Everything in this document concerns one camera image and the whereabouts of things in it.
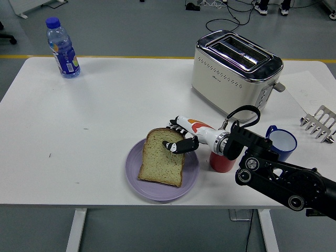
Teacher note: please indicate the person's shoe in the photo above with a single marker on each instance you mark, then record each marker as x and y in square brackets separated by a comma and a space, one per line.
[261, 8]
[284, 9]

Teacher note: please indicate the black table control panel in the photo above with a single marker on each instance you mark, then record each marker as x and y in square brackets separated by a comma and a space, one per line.
[315, 214]

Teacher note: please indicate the slice of bread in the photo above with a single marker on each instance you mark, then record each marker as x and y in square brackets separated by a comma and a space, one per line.
[160, 162]

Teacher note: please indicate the purple round plate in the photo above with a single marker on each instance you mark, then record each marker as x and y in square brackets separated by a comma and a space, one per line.
[162, 193]

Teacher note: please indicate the metal toast rack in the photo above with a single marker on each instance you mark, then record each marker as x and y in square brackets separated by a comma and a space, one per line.
[319, 123]

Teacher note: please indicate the white table leg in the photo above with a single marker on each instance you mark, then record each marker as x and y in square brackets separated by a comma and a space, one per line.
[76, 231]
[269, 231]

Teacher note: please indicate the black office chair base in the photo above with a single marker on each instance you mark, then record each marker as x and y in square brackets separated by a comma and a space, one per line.
[8, 36]

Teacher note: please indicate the red mug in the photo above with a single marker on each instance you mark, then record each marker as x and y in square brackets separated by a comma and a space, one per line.
[221, 164]

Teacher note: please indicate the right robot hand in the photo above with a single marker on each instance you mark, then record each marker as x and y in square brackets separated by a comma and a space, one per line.
[204, 134]

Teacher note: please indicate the blue mug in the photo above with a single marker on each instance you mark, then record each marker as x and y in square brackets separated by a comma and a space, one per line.
[284, 144]

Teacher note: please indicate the cream and chrome toaster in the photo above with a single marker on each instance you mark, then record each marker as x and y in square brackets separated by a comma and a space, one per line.
[223, 86]

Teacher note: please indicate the white furniture foot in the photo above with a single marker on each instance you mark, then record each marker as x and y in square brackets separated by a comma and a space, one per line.
[333, 14]

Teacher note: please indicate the blue-capped plastic water bottle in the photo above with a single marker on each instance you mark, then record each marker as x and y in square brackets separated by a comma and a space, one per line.
[64, 56]

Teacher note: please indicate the clear bracket under table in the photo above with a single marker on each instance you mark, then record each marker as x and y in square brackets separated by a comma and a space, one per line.
[240, 215]

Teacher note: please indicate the white furniture base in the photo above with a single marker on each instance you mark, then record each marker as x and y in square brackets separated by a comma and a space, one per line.
[21, 9]

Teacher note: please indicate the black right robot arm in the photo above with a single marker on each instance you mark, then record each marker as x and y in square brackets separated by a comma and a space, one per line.
[275, 170]

